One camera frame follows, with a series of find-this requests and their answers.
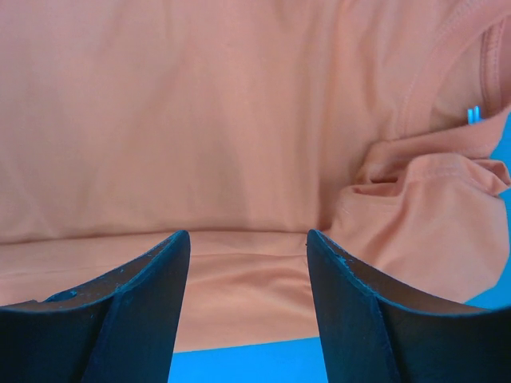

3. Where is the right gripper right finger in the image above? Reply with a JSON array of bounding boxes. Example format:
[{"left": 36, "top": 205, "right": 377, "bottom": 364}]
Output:
[{"left": 307, "top": 230, "right": 510, "bottom": 382}]

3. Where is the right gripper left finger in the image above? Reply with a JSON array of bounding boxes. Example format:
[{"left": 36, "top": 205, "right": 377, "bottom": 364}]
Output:
[{"left": 1, "top": 231, "right": 191, "bottom": 382}]

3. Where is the orange t shirt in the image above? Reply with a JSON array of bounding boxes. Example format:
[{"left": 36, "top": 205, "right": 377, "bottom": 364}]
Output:
[{"left": 1, "top": 1, "right": 510, "bottom": 351}]

